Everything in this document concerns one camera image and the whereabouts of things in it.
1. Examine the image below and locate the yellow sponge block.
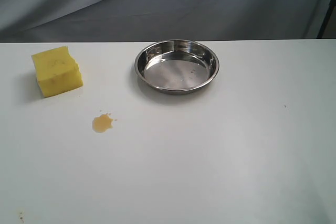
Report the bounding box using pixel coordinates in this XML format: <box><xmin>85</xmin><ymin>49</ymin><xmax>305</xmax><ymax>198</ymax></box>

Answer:
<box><xmin>31</xmin><ymin>46</ymin><xmax>83</xmax><ymax>98</ymax></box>

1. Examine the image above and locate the brown liquid spill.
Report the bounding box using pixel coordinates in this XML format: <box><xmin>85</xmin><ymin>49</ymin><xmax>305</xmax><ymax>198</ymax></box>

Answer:
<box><xmin>92</xmin><ymin>112</ymin><xmax>117</xmax><ymax>133</ymax></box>

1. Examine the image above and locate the round stainless steel pan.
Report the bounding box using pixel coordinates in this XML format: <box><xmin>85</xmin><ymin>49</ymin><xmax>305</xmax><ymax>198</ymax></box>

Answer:
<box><xmin>134</xmin><ymin>39</ymin><xmax>220</xmax><ymax>95</ymax></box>

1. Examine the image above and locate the grey backdrop cloth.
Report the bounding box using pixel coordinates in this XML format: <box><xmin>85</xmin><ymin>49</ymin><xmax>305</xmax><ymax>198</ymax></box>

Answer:
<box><xmin>1</xmin><ymin>0</ymin><xmax>329</xmax><ymax>42</ymax></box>

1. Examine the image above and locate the black stand pole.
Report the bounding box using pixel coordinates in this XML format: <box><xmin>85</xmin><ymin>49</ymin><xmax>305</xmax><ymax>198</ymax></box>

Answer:
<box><xmin>317</xmin><ymin>0</ymin><xmax>335</xmax><ymax>39</ymax></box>

